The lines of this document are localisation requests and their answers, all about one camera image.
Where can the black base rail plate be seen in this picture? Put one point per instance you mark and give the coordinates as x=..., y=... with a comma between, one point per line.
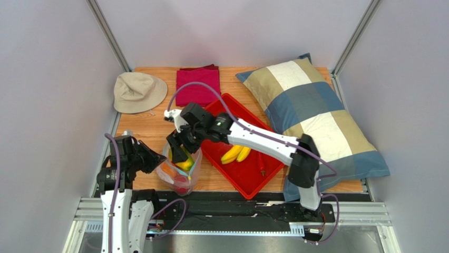
x=227, y=212

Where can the clear zip top bag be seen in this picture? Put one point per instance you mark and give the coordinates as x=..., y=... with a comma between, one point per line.
x=193, y=174

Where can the beige bucket hat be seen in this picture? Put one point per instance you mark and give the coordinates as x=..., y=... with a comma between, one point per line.
x=136, y=92

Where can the purple fake eggplant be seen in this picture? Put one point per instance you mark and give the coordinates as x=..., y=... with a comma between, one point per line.
x=260, y=164

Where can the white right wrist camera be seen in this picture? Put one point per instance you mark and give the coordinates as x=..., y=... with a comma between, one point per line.
x=175, y=117

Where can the yellow green fake mango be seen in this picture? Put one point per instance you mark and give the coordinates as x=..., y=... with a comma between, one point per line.
x=185, y=165

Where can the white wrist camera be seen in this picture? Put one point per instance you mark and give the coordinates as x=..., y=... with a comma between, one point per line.
x=175, y=117
x=127, y=133

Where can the magenta folded cloth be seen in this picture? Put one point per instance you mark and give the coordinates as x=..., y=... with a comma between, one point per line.
x=199, y=94

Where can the red fake apple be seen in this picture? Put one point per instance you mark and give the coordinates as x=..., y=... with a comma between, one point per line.
x=182, y=186

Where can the orange fake fruit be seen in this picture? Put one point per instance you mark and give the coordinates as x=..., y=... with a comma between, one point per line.
x=169, y=170

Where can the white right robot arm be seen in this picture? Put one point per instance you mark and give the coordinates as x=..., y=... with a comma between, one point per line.
x=300, y=154

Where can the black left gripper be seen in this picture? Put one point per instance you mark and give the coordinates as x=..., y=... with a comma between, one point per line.
x=155, y=159

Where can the plaid checkered pillow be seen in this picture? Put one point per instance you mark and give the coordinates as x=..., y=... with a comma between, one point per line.
x=298, y=100

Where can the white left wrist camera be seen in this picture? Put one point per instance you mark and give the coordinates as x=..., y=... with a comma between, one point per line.
x=127, y=133

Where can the red plastic tray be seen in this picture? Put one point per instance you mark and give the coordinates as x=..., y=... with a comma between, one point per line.
x=245, y=175

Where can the yellow fake banana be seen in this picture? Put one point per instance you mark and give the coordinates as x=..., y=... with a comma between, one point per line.
x=237, y=153

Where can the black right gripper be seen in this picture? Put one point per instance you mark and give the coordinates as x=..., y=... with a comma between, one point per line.
x=181, y=139

